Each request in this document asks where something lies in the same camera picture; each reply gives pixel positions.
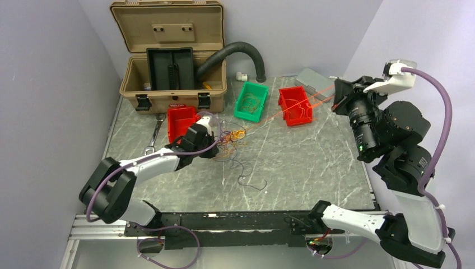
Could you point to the silver wrench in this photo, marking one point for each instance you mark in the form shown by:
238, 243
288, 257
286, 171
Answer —
150, 148

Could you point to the red plastic bin left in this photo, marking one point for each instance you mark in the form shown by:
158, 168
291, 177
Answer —
179, 120

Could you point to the red plastic bin right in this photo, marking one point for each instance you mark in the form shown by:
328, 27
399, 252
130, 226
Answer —
295, 106

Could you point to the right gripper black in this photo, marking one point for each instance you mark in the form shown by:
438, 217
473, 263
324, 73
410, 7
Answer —
348, 92

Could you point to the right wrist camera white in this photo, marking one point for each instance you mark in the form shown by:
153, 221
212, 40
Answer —
394, 79

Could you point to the black toolbox tray insert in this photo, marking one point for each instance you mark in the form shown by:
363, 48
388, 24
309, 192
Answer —
171, 69

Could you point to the red plastic bin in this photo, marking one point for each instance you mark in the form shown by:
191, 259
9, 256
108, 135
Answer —
179, 120
295, 106

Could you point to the white pipe fitting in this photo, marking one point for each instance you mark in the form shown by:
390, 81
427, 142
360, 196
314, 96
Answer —
242, 77

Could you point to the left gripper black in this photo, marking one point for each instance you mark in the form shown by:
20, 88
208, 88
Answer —
211, 152

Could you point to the grey plastic case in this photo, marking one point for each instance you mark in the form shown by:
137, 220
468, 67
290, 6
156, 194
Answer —
315, 84

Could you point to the green plastic bin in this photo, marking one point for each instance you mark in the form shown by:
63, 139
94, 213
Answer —
250, 103

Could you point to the tan plastic toolbox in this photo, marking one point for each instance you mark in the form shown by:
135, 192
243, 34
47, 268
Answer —
168, 42

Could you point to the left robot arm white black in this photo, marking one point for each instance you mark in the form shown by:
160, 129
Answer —
108, 192

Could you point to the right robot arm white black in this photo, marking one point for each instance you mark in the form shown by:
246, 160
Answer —
393, 136

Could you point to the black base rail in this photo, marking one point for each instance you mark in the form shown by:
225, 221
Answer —
181, 230

